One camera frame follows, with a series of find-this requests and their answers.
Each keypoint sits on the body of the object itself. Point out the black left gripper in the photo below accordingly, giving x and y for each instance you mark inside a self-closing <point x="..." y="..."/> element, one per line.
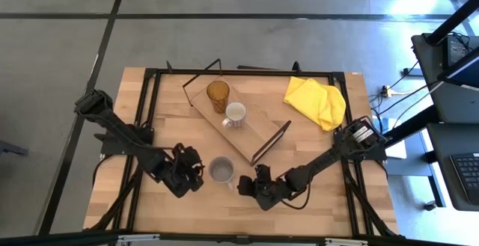
<point x="176" y="176"/>

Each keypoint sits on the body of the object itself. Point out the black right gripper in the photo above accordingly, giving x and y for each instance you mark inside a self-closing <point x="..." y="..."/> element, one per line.
<point x="271" y="195"/>

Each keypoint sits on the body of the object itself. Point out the pale grey embossed mug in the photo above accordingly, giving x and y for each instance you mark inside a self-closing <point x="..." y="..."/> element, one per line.
<point x="221" y="170"/>

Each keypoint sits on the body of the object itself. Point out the white mug red lattice pattern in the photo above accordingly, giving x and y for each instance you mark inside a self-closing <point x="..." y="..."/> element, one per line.
<point x="235" y="112"/>

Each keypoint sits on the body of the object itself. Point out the amber ribbed glass cup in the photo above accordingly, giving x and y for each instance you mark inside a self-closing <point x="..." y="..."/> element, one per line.
<point x="218" y="90"/>

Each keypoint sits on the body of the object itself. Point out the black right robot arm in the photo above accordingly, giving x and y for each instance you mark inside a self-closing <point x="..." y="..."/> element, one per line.
<point x="322" y="163"/>

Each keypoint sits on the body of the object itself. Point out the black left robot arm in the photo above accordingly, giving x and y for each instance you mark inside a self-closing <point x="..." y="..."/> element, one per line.
<point x="116" y="126"/>

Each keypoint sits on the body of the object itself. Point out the yellow cloth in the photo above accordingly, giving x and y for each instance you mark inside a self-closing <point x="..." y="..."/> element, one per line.
<point x="310" y="96"/>

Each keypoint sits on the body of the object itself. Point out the white power strip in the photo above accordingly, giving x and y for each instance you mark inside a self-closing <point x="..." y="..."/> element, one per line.
<point x="387" y="90"/>

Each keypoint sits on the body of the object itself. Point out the grey lower desk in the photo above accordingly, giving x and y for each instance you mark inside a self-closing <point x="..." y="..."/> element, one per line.
<point x="449" y="171"/>

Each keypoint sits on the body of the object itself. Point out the grey side desk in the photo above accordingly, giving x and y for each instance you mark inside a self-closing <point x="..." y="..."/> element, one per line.
<point x="449" y="96"/>

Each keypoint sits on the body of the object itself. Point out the black keyboard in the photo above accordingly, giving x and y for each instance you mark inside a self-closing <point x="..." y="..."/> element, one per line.
<point x="467" y="176"/>

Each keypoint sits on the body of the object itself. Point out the dark monitor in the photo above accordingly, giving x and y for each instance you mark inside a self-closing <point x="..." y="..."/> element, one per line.
<point x="462" y="70"/>

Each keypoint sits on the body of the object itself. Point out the black slanted support beam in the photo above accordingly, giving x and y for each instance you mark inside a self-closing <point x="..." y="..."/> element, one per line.
<point x="454" y="18"/>

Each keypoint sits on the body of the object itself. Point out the wooden shelf black metal frame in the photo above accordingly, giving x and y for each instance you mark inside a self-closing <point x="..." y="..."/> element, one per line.
<point x="258" y="134"/>

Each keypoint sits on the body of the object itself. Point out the black metal table frame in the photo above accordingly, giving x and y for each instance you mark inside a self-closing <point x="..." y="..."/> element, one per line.
<point x="243" y="72"/>

